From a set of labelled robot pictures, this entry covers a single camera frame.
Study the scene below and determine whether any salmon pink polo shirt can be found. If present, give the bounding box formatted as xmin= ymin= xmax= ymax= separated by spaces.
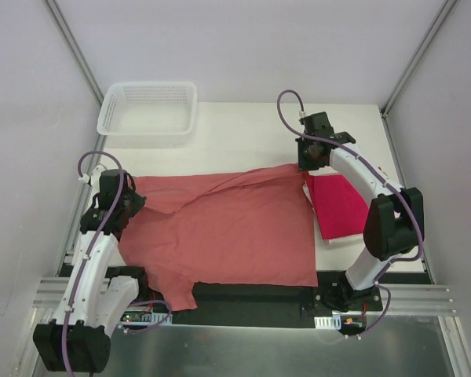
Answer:
xmin=119 ymin=164 xmax=318 ymax=311

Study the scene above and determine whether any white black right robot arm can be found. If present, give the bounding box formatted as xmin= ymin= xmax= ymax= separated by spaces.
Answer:
xmin=297 ymin=134 xmax=424 ymax=310

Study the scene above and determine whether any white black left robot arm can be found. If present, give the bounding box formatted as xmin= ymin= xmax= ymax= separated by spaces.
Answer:
xmin=33 ymin=192 xmax=151 ymax=374

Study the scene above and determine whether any folded magenta t shirt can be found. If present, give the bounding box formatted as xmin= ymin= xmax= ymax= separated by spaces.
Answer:
xmin=304 ymin=174 xmax=372 ymax=240

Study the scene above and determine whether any white perforated plastic basket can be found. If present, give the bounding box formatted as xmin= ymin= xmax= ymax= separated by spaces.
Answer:
xmin=97 ymin=81 xmax=198 ymax=139

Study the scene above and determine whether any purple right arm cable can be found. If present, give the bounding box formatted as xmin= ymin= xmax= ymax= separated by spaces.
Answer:
xmin=277 ymin=90 xmax=425 ymax=341

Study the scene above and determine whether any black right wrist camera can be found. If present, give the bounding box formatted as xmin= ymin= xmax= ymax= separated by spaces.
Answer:
xmin=300 ymin=112 xmax=334 ymax=138

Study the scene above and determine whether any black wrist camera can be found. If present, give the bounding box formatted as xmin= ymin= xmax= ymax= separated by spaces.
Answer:
xmin=98 ymin=169 xmax=136 ymax=210
xmin=300 ymin=112 xmax=334 ymax=138

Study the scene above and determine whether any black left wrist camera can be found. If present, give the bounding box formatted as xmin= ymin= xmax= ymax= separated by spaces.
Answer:
xmin=98 ymin=169 xmax=136 ymax=210

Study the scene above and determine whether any left white slotted cable duct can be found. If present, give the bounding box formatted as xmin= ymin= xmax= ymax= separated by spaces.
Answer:
xmin=119 ymin=310 xmax=172 ymax=327

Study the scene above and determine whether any white slotted cable duct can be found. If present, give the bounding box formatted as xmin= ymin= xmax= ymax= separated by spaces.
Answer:
xmin=314 ymin=314 xmax=341 ymax=331
xmin=119 ymin=310 xmax=172 ymax=327

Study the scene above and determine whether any right aluminium corner post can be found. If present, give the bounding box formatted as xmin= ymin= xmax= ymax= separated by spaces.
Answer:
xmin=380 ymin=0 xmax=459 ymax=119

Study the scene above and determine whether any aluminium corner post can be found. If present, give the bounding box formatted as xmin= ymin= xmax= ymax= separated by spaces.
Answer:
xmin=380 ymin=0 xmax=459 ymax=119
xmin=42 ymin=0 xmax=104 ymax=106

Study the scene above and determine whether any right white slotted cable duct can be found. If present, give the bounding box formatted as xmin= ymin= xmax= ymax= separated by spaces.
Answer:
xmin=314 ymin=314 xmax=341 ymax=331

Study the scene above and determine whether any aluminium front frame rail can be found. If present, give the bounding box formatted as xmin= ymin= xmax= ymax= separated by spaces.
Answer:
xmin=32 ymin=277 xmax=459 ymax=317

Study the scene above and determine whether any left aluminium corner post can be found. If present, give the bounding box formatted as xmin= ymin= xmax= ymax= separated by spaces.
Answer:
xmin=42 ymin=0 xmax=104 ymax=106

